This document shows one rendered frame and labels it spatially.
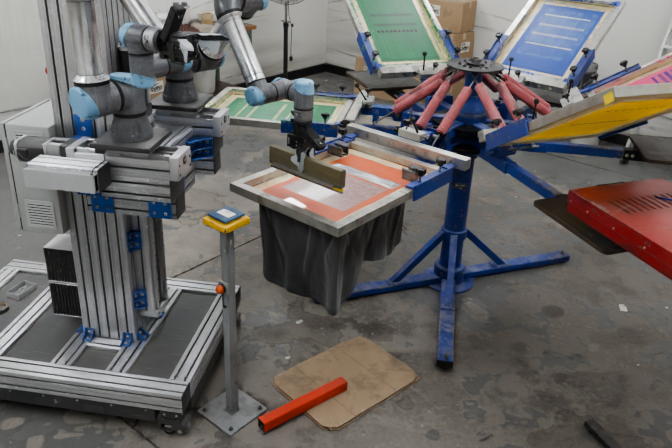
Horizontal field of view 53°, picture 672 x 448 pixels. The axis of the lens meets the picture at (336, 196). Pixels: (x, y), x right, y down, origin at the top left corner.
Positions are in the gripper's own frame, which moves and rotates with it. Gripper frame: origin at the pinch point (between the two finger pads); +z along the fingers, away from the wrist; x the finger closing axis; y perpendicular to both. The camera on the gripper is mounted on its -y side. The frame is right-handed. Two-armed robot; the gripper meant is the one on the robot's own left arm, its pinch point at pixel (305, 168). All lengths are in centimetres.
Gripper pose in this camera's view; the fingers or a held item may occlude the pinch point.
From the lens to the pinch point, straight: 266.1
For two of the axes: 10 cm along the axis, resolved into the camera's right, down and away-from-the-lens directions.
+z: -0.5, 9.1, 4.2
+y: -7.7, -3.0, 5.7
